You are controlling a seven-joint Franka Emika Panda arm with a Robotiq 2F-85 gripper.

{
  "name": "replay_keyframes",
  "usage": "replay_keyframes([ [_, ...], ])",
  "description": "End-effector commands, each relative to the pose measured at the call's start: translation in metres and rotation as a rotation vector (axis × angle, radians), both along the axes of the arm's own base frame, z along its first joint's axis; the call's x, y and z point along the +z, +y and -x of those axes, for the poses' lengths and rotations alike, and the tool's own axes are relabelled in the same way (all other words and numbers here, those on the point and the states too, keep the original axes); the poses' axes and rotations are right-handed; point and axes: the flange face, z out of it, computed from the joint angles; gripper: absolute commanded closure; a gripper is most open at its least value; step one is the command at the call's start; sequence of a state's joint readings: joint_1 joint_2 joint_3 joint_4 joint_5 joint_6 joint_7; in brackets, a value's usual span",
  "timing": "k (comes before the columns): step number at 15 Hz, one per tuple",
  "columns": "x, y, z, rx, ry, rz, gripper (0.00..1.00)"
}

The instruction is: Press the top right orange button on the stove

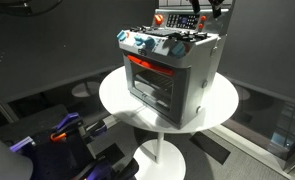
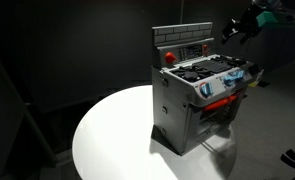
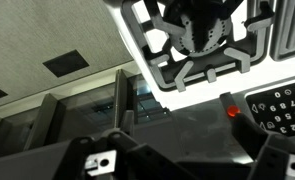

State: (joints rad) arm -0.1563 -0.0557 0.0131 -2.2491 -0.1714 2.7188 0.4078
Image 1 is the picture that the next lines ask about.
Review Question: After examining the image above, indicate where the black stove keypad panel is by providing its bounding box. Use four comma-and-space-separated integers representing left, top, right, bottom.
165, 13, 201, 30

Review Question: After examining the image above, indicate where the light blue stove knob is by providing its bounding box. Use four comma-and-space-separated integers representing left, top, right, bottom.
116, 29, 128, 42
143, 37, 156, 50
170, 41, 187, 58
133, 35, 145, 47

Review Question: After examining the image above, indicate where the grey toy stove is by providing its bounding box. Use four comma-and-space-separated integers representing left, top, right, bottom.
116, 0, 236, 130

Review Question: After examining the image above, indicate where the black burner grate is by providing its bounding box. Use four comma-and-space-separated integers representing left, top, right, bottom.
129, 25, 151, 34
171, 31, 209, 43

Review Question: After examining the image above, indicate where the large orange round dial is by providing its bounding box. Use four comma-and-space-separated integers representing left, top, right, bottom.
154, 13, 165, 26

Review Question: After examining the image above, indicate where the black ribbed griddle plate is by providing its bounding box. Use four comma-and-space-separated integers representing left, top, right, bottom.
146, 28, 178, 37

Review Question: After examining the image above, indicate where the grey oven door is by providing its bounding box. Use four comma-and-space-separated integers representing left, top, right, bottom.
122, 53, 192, 126

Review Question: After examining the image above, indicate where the black floor plate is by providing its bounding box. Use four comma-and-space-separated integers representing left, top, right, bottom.
189, 131, 231, 165

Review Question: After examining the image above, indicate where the purple clamp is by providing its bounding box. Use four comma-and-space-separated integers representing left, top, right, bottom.
86, 119, 108, 138
55, 112, 85, 135
75, 155, 116, 180
9, 135, 35, 154

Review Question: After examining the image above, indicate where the orange spring clip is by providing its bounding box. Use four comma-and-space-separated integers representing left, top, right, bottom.
50, 132, 68, 143

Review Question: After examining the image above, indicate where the purple black device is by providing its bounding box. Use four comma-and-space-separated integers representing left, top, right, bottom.
0, 103, 100, 180

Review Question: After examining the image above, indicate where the orange oven door handle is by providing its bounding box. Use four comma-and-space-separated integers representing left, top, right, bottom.
126, 54, 176, 77

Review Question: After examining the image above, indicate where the white round pedestal table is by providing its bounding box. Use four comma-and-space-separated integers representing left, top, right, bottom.
98, 64, 240, 180

